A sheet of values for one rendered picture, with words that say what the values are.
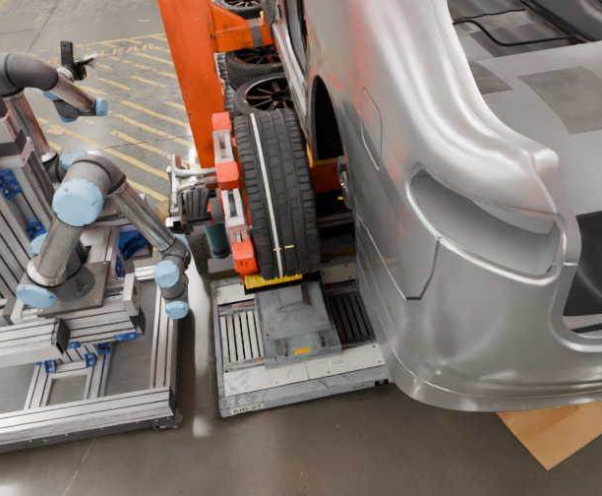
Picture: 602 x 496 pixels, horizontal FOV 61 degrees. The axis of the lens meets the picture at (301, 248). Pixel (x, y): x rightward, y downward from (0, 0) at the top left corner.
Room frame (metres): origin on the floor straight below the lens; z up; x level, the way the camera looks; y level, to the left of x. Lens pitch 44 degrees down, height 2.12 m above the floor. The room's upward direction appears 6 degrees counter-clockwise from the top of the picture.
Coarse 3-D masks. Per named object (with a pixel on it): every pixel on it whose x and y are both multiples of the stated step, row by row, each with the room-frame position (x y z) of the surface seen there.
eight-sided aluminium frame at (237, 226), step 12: (216, 132) 1.73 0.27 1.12; (228, 132) 1.72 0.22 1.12; (216, 144) 1.65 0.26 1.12; (228, 144) 1.64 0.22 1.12; (216, 156) 1.56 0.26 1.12; (228, 156) 1.55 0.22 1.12; (228, 204) 1.42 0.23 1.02; (240, 204) 1.42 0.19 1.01; (228, 216) 1.39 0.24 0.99; (240, 216) 1.39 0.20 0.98; (228, 228) 1.36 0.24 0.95; (240, 228) 1.37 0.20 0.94; (240, 240) 1.66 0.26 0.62
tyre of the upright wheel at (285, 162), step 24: (240, 120) 1.71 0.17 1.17; (264, 120) 1.68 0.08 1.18; (288, 120) 1.65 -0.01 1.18; (240, 144) 1.55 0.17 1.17; (264, 144) 1.55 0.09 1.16; (288, 144) 1.54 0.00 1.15; (288, 168) 1.46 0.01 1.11; (264, 192) 1.40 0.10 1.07; (288, 192) 1.40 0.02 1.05; (312, 192) 1.40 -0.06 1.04; (264, 216) 1.35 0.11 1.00; (288, 216) 1.35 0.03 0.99; (312, 216) 1.36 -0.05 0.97; (264, 240) 1.32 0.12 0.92; (288, 240) 1.33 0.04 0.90; (312, 240) 1.34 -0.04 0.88; (264, 264) 1.32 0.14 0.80; (288, 264) 1.33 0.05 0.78; (312, 264) 1.35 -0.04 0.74
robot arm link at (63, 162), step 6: (72, 150) 1.84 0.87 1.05; (78, 150) 1.84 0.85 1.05; (60, 156) 1.79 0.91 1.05; (66, 156) 1.79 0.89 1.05; (72, 156) 1.79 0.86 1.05; (78, 156) 1.79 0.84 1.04; (60, 162) 1.77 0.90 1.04; (66, 162) 1.75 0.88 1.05; (60, 168) 1.76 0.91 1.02; (66, 168) 1.74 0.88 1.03; (60, 174) 1.75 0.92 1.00; (60, 180) 1.75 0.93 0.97
